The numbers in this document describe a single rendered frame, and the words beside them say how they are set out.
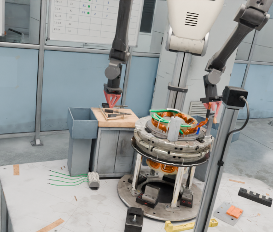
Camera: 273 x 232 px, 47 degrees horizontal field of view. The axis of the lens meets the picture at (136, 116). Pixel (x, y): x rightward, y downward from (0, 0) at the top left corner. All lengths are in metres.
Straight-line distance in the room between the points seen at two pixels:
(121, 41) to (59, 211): 0.72
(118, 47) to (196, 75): 2.32
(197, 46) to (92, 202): 0.91
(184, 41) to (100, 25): 1.90
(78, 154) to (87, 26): 2.14
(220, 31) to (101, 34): 1.31
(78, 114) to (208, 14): 0.79
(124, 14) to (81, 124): 0.48
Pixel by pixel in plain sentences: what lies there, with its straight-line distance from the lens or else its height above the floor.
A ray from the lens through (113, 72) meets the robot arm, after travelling 1.34.
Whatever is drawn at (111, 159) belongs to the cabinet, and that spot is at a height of 0.88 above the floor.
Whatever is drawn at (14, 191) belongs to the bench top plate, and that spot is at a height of 0.78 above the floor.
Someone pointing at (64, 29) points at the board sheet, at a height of 1.25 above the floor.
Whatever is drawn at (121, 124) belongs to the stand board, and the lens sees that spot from 1.38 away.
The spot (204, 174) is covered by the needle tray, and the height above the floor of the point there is 0.82.
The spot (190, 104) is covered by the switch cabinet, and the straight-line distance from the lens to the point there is 3.68.
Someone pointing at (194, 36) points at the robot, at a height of 1.45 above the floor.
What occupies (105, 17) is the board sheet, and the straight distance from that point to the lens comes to 3.46.
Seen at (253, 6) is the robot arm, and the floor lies 1.60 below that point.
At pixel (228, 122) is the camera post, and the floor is 1.32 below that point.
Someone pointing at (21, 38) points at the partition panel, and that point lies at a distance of 3.27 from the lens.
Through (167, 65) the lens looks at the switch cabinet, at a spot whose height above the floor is 0.99.
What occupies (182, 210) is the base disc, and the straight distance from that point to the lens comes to 1.34.
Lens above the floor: 1.53
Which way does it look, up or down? 18 degrees down
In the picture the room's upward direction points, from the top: 9 degrees clockwise
